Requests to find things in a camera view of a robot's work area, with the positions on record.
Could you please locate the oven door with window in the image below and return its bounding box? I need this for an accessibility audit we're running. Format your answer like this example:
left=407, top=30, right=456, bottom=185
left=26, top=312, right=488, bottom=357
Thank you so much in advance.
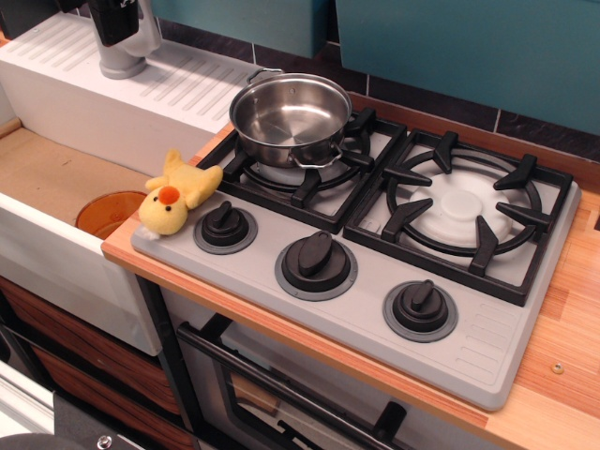
left=189, top=345, right=408, bottom=449

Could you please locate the grey toy stove top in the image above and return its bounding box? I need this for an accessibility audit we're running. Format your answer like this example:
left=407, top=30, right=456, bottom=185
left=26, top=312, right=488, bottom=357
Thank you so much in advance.
left=129, top=119, right=583, bottom=413

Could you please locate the white burner cap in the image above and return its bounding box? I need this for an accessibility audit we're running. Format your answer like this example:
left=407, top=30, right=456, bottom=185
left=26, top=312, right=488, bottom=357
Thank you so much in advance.
left=396, top=168, right=524, bottom=248
left=256, top=161, right=348, bottom=186

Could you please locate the lower wooden drawer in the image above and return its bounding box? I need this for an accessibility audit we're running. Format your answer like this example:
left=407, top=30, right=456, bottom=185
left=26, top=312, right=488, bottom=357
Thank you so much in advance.
left=34, top=347, right=195, bottom=449

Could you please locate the yellow stuffed duck toy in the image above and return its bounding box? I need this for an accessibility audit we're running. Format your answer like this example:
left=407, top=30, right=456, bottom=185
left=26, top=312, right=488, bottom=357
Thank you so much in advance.
left=139, top=149, right=223, bottom=237

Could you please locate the stainless steel pan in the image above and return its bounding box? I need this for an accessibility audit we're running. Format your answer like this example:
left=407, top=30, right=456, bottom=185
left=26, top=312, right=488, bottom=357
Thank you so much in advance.
left=229, top=68, right=353, bottom=169

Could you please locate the middle black stove knob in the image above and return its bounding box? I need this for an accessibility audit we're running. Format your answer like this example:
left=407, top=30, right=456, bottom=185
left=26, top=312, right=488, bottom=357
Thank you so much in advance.
left=275, top=231, right=358, bottom=302

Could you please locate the white toy sink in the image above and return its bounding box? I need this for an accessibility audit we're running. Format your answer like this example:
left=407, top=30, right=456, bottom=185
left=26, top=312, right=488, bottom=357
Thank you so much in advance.
left=1, top=13, right=254, bottom=355

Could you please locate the grey toy faucet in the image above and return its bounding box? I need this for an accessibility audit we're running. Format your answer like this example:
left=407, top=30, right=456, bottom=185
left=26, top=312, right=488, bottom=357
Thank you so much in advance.
left=96, top=1, right=161, bottom=80

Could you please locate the white right burner cap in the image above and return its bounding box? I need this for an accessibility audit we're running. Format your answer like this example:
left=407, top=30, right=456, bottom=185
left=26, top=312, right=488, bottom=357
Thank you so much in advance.
left=396, top=168, right=524, bottom=248

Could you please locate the white left burner cap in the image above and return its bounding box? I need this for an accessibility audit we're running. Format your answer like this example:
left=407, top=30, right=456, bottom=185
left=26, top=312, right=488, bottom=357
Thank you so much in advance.
left=256, top=161, right=348, bottom=186

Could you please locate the right black stove knob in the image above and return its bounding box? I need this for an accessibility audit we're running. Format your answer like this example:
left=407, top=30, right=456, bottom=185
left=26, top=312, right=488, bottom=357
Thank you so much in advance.
left=382, top=279, right=458, bottom=343

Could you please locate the black burner grate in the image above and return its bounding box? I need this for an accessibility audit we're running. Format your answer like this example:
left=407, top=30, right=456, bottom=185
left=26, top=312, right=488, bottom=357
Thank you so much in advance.
left=343, top=130, right=574, bottom=307
left=197, top=108, right=408, bottom=233

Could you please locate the black stove knob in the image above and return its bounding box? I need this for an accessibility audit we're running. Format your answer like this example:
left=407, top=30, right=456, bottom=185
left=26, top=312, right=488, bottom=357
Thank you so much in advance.
left=193, top=201, right=258, bottom=255
left=382, top=279, right=458, bottom=343
left=275, top=231, right=358, bottom=302

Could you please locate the upper wooden drawer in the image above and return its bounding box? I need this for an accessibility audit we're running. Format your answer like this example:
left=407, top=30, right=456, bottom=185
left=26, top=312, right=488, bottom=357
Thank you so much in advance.
left=1, top=278, right=174, bottom=410

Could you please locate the black oven door handle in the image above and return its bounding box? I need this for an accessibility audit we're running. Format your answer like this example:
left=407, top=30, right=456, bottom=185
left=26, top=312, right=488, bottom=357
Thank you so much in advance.
left=176, top=314, right=406, bottom=449

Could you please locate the left black burner grate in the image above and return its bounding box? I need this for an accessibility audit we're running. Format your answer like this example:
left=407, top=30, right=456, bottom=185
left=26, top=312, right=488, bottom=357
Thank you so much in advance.
left=197, top=108, right=408, bottom=233

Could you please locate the right black burner grate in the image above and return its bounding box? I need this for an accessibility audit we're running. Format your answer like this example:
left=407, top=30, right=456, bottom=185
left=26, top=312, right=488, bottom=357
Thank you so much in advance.
left=343, top=130, right=574, bottom=307

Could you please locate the left black stove knob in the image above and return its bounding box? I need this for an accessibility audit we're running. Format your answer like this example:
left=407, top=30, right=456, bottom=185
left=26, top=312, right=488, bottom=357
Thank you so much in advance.
left=193, top=201, right=258, bottom=255

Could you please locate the wooden drawer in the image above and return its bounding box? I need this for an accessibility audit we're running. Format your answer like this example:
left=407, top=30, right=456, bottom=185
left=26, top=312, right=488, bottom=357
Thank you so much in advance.
left=34, top=347, right=195, bottom=449
left=1, top=278, right=174, bottom=410

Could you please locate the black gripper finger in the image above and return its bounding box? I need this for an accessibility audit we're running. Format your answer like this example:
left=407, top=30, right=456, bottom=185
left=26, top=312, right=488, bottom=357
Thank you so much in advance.
left=88, top=0, right=139, bottom=47

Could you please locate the orange plastic sink drain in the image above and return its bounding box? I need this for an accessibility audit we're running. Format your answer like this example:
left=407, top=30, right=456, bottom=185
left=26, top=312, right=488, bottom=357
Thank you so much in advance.
left=75, top=191, right=145, bottom=239

